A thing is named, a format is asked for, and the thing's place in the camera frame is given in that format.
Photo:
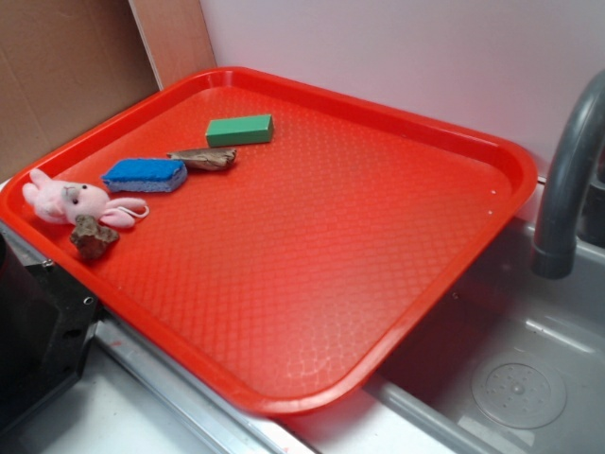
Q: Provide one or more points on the wooden board panel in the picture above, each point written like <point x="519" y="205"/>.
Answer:
<point x="175" y="36"/>

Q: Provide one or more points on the blue sponge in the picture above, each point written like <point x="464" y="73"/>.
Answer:
<point x="145" y="175"/>

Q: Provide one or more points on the grey plastic sink basin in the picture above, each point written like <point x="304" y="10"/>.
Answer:
<point x="507" y="361"/>

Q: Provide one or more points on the brown wood piece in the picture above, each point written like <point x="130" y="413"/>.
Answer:
<point x="206" y="159"/>

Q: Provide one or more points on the brown rock piece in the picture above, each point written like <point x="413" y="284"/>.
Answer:
<point x="90" y="238"/>

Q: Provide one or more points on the grey sink faucet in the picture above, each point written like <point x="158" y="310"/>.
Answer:
<point x="572" y="205"/>

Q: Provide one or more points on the red plastic tray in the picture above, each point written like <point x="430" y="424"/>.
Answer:
<point x="285" y="281"/>

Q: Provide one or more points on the green rectangular block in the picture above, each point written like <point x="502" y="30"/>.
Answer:
<point x="243" y="130"/>

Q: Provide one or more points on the brown cardboard panel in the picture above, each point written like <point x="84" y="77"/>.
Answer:
<point x="66" y="66"/>

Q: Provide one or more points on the pink plush bunny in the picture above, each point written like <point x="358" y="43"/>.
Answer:
<point x="61" y="202"/>

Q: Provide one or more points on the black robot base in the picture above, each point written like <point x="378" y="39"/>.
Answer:
<point x="47" y="322"/>

